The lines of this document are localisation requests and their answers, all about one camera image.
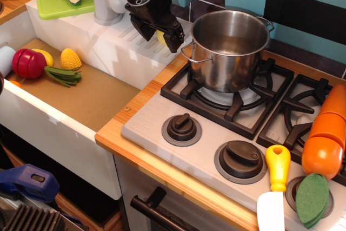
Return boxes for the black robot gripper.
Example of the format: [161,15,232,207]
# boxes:
[125,0,185,53]

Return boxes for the yellow toy potato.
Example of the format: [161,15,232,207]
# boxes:
[156,30,167,47]

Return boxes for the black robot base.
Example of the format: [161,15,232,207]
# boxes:
[1,204,83,231]

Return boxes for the stainless steel pot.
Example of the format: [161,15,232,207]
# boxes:
[187,10,275,93]

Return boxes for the grey toy faucet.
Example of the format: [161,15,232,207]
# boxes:
[94,0,127,25]

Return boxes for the yellow toy corn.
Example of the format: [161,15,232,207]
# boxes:
[60,48,82,70]

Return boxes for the left black stove knob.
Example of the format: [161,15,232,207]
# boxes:
[162,113,202,147]

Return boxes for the black stove knob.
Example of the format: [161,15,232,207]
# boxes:
[214,140,267,184]
[162,113,202,147]

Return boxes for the green felt corn leaves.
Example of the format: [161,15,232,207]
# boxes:
[44,66,82,88]

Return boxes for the left black burner grate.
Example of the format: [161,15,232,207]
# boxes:
[161,58,294,140]

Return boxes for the black burner grate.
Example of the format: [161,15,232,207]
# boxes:
[161,58,294,140]
[256,74,332,179]

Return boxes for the green cutting board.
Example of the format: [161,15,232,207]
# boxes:
[36,0,95,20]

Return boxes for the yellow toy lemon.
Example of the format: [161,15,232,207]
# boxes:
[33,49,54,67]

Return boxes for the red toy apple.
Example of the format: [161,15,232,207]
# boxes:
[11,49,47,79]

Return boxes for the middle black stove knob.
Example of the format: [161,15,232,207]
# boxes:
[214,140,267,184]

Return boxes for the small orange toy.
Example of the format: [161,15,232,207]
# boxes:
[10,81,23,89]

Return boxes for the white cylinder cup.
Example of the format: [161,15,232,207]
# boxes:
[0,46,16,77]

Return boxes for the right black burner grate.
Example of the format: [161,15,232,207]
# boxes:
[256,74,332,179]

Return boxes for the blue clamp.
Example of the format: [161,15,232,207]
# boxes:
[1,164,60,203]

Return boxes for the orange toy carrot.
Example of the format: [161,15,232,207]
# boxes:
[302,84,345,180]

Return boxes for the right grey stove knob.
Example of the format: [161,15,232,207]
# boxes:
[285,176,334,218]

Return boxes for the green felt carrot leaves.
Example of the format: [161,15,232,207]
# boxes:
[295,173,329,229]

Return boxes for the black oven door handle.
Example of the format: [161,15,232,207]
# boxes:
[130,187,197,230]

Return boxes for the yellow handled toy knife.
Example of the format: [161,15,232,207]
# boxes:
[257,144,291,231]

